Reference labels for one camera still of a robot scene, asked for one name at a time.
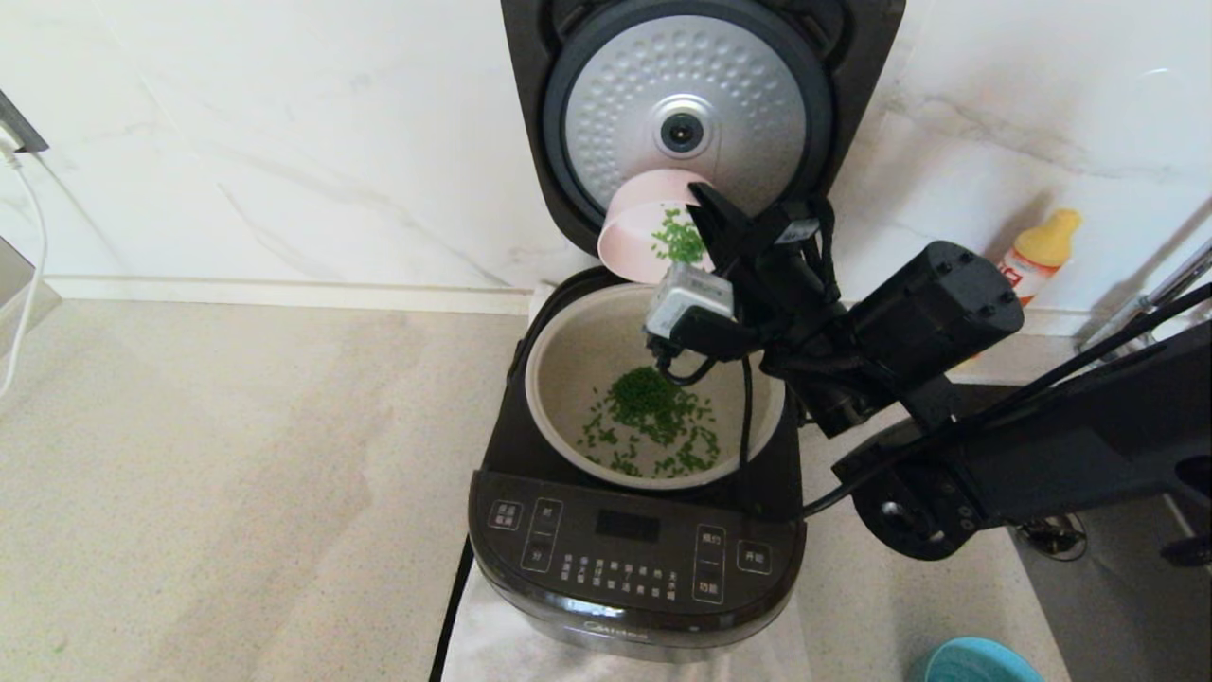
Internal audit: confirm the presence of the pink bowl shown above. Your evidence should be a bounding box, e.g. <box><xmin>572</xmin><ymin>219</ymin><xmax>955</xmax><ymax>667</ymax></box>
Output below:
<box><xmin>597</xmin><ymin>169</ymin><xmax>716</xmax><ymax>285</ymax></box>

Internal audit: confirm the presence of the dark grey rice cooker lid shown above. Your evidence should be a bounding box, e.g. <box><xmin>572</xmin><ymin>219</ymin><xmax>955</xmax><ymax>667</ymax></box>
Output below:
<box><xmin>500</xmin><ymin>0</ymin><xmax>907</xmax><ymax>259</ymax></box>

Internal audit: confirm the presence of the blue bowl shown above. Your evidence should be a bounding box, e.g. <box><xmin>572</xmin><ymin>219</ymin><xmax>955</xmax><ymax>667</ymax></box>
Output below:
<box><xmin>911</xmin><ymin>637</ymin><xmax>1044</xmax><ymax>682</ymax></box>

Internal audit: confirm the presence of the beige inner pot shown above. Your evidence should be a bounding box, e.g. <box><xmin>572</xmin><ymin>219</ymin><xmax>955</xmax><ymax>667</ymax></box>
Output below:
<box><xmin>524</xmin><ymin>282</ymin><xmax>787</xmax><ymax>490</ymax></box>

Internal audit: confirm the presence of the dark grey rice cooker body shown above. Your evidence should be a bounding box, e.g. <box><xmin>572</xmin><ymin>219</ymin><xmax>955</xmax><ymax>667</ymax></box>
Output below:
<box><xmin>467</xmin><ymin>270</ymin><xmax>808</xmax><ymax>662</ymax></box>

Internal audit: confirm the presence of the yellow orange detergent bottle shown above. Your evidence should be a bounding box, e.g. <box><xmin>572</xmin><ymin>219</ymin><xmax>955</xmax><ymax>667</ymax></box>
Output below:
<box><xmin>999</xmin><ymin>209</ymin><xmax>1081</xmax><ymax>306</ymax></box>

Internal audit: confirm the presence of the chrome faucet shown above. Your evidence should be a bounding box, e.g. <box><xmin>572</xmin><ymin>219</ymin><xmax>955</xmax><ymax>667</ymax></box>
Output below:
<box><xmin>1079</xmin><ymin>237</ymin><xmax>1212</xmax><ymax>353</ymax></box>

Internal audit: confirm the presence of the metal sink drain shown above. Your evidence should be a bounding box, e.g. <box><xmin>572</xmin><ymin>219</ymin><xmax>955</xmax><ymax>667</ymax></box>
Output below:
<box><xmin>1018</xmin><ymin>516</ymin><xmax>1087</xmax><ymax>562</ymax></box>

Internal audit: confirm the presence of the stainless steel sink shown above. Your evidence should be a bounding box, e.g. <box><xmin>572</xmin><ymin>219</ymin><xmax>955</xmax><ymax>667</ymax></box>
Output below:
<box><xmin>1008</xmin><ymin>493</ymin><xmax>1212</xmax><ymax>682</ymax></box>

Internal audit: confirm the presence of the grey flat panel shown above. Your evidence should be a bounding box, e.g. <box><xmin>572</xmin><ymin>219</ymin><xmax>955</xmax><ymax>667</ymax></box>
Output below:
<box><xmin>0</xmin><ymin>235</ymin><xmax>65</xmax><ymax>366</ymax></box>

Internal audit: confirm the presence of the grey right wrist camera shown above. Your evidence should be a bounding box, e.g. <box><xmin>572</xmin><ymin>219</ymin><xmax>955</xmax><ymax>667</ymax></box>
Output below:
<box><xmin>644</xmin><ymin>263</ymin><xmax>736</xmax><ymax>340</ymax></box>

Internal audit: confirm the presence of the thin black camera cable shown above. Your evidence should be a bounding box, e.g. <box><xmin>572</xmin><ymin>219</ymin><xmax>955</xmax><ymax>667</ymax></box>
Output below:
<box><xmin>653</xmin><ymin>336</ymin><xmax>758</xmax><ymax>475</ymax></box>

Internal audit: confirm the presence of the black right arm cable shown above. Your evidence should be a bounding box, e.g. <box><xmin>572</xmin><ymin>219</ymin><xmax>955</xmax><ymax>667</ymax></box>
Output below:
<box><xmin>795</xmin><ymin>282</ymin><xmax>1212</xmax><ymax>522</ymax></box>

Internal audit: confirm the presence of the white wall cable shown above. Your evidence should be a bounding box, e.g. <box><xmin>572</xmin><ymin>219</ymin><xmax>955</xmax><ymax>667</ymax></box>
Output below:
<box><xmin>0</xmin><ymin>142</ymin><xmax>50</xmax><ymax>399</ymax></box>

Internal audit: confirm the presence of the dark wall socket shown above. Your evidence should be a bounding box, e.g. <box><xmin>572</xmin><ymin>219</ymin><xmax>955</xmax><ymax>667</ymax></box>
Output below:
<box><xmin>0</xmin><ymin>87</ymin><xmax>53</xmax><ymax>157</ymax></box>

